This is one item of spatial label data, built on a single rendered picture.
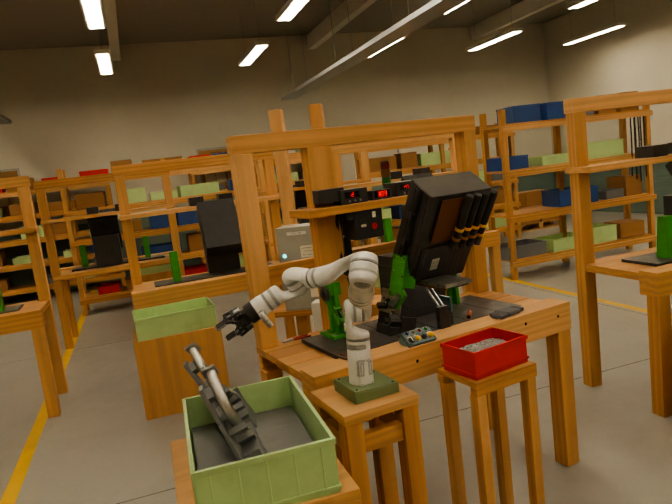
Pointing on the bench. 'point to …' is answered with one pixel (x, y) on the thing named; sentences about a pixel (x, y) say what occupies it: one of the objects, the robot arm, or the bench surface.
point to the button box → (415, 338)
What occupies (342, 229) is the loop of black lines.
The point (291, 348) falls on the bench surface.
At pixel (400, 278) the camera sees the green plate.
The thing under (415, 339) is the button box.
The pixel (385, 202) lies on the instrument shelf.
